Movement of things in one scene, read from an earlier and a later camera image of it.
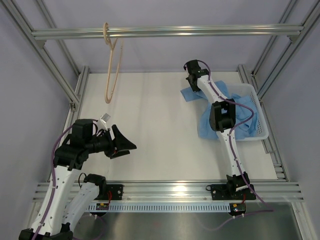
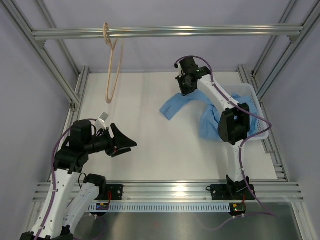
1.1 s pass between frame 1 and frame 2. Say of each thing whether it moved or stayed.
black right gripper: moved
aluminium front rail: stayed
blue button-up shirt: moved
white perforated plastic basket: stayed
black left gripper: stayed
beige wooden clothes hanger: stayed
